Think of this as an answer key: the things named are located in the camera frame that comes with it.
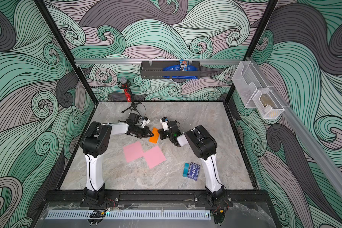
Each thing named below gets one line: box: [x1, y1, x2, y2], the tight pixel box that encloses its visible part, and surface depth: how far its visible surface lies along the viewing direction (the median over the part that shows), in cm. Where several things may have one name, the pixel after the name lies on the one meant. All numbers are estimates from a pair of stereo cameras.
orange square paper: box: [148, 127, 160, 144], surface depth 101 cm
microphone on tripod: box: [117, 76, 143, 118], surface depth 103 cm
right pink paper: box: [143, 145, 167, 170], surface depth 92 cm
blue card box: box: [187, 161, 201, 181], surface depth 83 cm
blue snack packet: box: [162, 59, 199, 80], surface depth 93 cm
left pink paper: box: [123, 141, 144, 163], surface depth 94 cm
